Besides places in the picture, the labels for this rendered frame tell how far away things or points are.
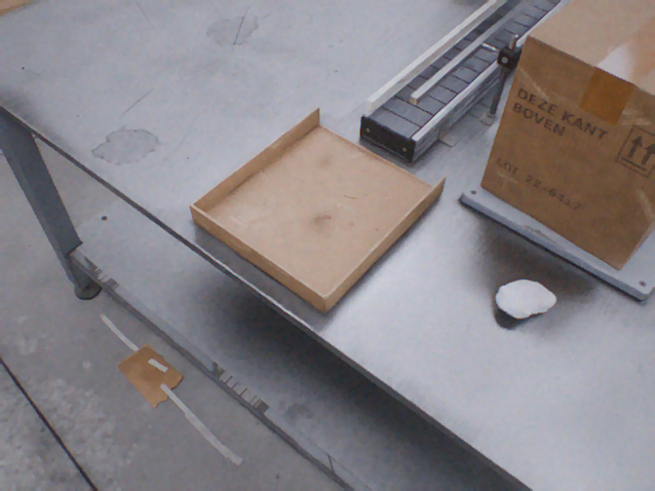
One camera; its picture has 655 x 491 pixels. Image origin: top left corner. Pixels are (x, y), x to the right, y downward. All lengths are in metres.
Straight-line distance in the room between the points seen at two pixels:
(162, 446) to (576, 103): 1.28
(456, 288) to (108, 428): 1.11
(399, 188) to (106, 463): 1.07
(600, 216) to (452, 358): 0.28
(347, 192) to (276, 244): 0.15
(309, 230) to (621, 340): 0.46
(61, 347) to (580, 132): 1.49
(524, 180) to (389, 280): 0.25
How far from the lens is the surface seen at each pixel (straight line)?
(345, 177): 1.01
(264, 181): 1.00
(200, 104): 1.16
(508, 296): 0.86
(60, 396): 1.83
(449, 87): 1.14
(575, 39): 0.85
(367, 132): 1.07
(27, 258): 2.13
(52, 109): 1.22
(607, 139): 0.85
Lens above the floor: 1.55
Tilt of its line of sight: 51 degrees down
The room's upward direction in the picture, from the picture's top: 2 degrees clockwise
